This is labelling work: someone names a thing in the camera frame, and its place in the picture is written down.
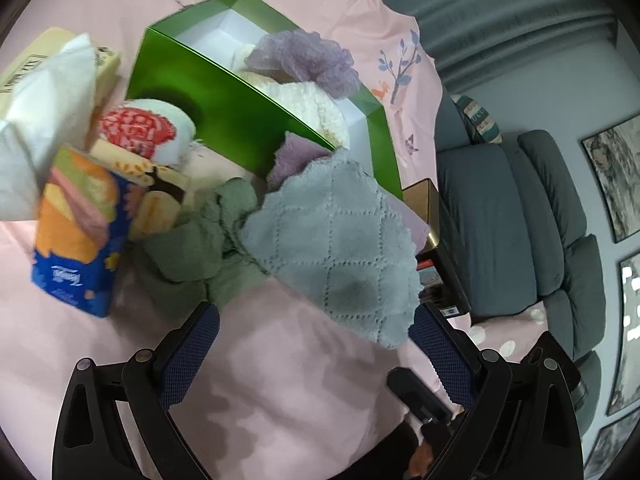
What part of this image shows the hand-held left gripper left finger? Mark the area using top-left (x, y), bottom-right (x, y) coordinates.
top-left (52, 301), bottom-right (221, 480)

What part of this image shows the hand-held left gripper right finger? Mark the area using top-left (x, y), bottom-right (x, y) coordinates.
top-left (409, 301), bottom-right (586, 480)

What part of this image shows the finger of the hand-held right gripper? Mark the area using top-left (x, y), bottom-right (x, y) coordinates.
top-left (387, 367), bottom-right (466, 456)

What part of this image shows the green fuzzy cloth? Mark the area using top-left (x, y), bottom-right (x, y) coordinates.
top-left (132, 177), bottom-right (271, 311)

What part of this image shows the grey quilted cloth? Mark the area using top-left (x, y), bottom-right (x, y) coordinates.
top-left (239, 147), bottom-right (433, 351)

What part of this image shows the blue tissue packet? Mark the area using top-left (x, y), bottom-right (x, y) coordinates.
top-left (30, 146), bottom-right (135, 319)

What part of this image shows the green cardboard box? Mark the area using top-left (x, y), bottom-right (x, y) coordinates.
top-left (125, 0), bottom-right (405, 201)

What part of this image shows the pink printed bedsheet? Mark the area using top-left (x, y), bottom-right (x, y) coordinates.
top-left (0, 0), bottom-right (551, 480)

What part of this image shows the black and gold box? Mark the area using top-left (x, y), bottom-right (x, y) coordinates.
top-left (402, 178), bottom-right (473, 318)

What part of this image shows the grey sofa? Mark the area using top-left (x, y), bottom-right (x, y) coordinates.
top-left (435, 95), bottom-right (608, 426)

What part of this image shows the beige tree print tissue packet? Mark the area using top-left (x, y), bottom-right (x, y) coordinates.
top-left (90, 139), bottom-right (190, 241)

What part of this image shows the framed landscape painting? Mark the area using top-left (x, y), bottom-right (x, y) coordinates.
top-left (585, 420), bottom-right (640, 480)
top-left (581, 115), bottom-right (640, 243)
top-left (607, 247), bottom-right (640, 416)

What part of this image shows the rolled white towel red print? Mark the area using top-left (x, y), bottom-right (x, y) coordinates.
top-left (98, 98), bottom-right (197, 171)

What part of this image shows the patterned cushion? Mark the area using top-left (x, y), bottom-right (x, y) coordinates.
top-left (452, 94), bottom-right (503, 145)

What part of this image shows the white fluffy cloth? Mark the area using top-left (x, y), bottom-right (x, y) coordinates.
top-left (230, 42), bottom-right (351, 148)

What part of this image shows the white tissue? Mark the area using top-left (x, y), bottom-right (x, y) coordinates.
top-left (0, 32), bottom-right (98, 222)

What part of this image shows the yellow tissue box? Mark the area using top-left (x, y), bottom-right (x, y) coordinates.
top-left (0, 26), bottom-right (122, 126)

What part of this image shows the purple mesh bath puff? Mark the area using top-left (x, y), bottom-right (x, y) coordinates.
top-left (245, 29), bottom-right (362, 98)

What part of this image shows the grey curtain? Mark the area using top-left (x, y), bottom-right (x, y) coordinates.
top-left (340, 0), bottom-right (621, 91)

